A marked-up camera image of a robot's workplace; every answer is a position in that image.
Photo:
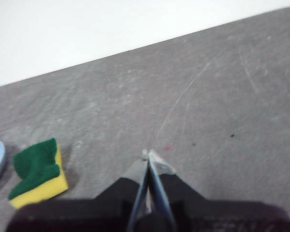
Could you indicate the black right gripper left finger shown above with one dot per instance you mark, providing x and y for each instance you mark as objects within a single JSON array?
[{"x": 87, "y": 215}]

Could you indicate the yellow sponge with green pad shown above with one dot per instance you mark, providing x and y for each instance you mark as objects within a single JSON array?
[{"x": 36, "y": 169}]

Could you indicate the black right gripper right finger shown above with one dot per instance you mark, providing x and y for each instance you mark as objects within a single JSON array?
[{"x": 220, "y": 215}]

